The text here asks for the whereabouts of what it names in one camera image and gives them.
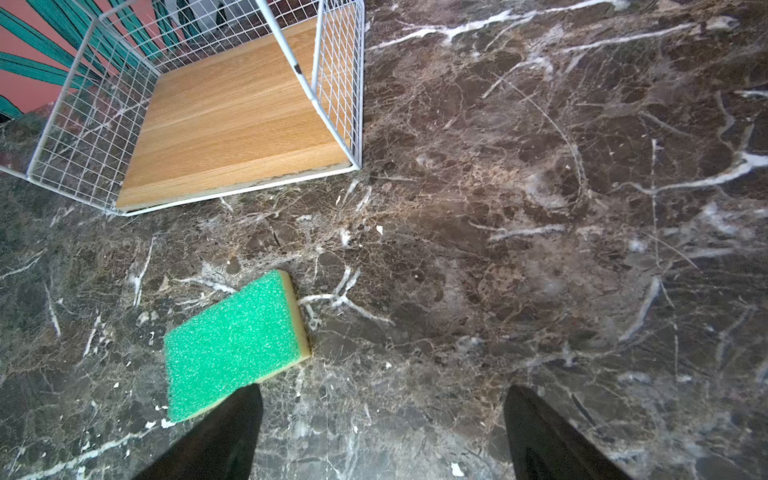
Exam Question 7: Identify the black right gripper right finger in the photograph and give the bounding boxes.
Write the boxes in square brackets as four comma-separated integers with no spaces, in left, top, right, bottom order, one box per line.
[503,385,629,480]

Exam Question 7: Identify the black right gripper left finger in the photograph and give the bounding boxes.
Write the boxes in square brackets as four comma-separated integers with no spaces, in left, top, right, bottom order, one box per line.
[135,384,263,479]

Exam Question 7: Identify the light green yellow sponge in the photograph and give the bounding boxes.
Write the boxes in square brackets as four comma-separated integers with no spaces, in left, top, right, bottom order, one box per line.
[164,269,311,423]

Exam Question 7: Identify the white wire wooden shelf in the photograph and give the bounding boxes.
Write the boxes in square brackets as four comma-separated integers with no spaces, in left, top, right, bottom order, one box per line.
[1,1,366,216]

